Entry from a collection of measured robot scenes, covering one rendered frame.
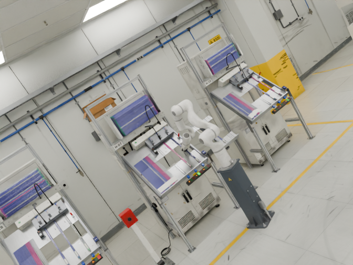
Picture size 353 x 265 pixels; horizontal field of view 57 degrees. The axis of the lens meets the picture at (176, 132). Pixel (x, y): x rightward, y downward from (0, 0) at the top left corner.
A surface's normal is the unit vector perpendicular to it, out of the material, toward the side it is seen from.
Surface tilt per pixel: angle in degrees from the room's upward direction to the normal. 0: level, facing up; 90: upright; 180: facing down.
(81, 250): 47
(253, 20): 90
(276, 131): 90
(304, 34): 90
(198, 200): 90
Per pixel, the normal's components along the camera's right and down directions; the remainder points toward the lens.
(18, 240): -0.05, -0.59
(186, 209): 0.42, -0.04
